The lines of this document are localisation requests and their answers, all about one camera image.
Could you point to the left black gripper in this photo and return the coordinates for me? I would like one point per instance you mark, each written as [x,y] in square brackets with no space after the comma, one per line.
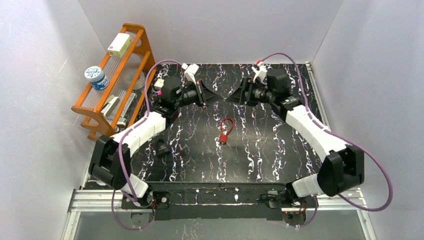
[201,93]

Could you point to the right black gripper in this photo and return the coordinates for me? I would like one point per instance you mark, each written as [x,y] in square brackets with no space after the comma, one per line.
[247,92]

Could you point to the red cable padlock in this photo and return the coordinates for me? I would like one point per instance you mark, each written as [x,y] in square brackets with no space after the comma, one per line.
[224,132]

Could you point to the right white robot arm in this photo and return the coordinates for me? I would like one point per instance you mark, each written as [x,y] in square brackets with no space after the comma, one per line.
[342,165]

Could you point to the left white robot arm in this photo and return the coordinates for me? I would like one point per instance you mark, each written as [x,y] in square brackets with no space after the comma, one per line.
[111,158]

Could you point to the black padlock key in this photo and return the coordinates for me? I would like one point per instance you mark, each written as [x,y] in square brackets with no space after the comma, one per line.
[181,150]

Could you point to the small white cardboard box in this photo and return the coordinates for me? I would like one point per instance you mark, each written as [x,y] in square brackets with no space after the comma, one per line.
[159,84]

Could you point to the clear glass bowl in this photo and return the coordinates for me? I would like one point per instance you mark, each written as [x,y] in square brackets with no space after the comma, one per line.
[140,82]

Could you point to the black padlock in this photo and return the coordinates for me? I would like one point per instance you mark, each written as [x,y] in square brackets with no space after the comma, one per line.
[162,148]

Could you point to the orange wooden shelf rack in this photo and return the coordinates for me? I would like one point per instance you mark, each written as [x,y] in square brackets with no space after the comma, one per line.
[123,74]

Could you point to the white stapler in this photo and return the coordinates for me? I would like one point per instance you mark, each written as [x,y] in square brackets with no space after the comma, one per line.
[109,106]

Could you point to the white green box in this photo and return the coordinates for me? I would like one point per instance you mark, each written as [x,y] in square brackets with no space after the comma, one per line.
[119,45]

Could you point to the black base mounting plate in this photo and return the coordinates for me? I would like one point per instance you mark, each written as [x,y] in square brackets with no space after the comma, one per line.
[221,203]

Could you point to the blue white round jar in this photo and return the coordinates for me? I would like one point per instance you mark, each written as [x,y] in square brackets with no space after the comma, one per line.
[96,77]

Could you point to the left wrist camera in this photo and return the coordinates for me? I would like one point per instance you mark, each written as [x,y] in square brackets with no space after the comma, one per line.
[190,71]

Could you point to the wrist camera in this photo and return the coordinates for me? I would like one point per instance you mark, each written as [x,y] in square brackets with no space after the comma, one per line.
[260,72]
[190,71]

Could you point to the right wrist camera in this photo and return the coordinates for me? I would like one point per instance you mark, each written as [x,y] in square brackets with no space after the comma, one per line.
[260,72]

